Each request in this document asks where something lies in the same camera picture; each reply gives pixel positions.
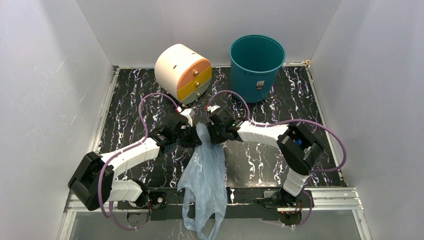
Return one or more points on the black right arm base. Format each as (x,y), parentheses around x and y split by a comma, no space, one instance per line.
(293,211)

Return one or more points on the round pastel drawer cabinet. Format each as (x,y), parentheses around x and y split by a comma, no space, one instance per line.
(183,73)

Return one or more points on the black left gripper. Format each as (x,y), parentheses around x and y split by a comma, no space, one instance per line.
(195,141)

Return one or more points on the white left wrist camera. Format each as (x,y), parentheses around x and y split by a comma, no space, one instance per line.
(189,114)

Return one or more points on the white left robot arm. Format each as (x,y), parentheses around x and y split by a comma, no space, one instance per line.
(95,179)

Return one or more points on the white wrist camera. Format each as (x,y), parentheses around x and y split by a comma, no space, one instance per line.
(211,109)
(189,114)

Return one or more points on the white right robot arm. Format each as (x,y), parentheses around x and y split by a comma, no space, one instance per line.
(300,160)

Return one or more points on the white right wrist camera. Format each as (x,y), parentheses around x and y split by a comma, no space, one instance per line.
(211,109)

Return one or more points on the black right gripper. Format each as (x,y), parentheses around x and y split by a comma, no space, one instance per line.
(211,127)

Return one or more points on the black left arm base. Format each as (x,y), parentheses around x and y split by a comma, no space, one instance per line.
(151,204)

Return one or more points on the blue stapler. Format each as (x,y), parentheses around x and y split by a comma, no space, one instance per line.
(299,142)

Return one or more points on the aluminium frame rail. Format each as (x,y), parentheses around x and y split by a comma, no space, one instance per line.
(239,206)

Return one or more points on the translucent blue plastic bag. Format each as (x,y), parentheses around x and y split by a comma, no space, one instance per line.
(203,181)

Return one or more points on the teal plastic trash bin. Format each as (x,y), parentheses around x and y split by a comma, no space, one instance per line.
(255,61)

